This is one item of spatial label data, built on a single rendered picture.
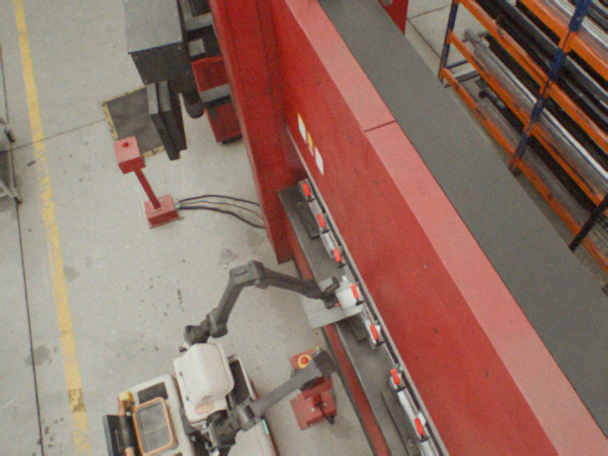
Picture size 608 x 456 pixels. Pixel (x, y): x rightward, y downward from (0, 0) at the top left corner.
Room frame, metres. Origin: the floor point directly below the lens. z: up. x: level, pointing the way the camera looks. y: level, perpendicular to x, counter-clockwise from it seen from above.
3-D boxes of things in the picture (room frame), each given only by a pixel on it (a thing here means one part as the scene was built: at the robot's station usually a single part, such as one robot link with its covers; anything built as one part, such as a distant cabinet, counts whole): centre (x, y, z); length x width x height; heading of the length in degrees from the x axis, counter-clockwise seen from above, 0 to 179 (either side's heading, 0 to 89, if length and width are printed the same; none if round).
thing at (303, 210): (1.63, -0.07, 0.89); 0.30 x 0.05 x 0.03; 12
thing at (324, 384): (0.79, 0.04, 0.75); 0.20 x 0.16 x 0.18; 13
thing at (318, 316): (1.03, -0.11, 1.00); 0.26 x 0.18 x 0.01; 102
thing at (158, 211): (2.46, 1.05, 0.41); 0.25 x 0.20 x 0.83; 102
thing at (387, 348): (0.69, -0.34, 1.26); 0.15 x 0.09 x 0.17; 12
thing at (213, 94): (2.27, 0.29, 1.17); 0.40 x 0.24 x 0.07; 12
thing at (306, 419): (0.78, 0.07, 0.06); 0.25 x 0.20 x 0.12; 103
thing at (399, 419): (0.46, -0.33, 0.89); 0.30 x 0.05 x 0.03; 12
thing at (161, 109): (2.13, 0.58, 1.42); 0.45 x 0.12 x 0.36; 5
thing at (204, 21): (2.27, 0.29, 1.66); 0.40 x 0.24 x 0.07; 12
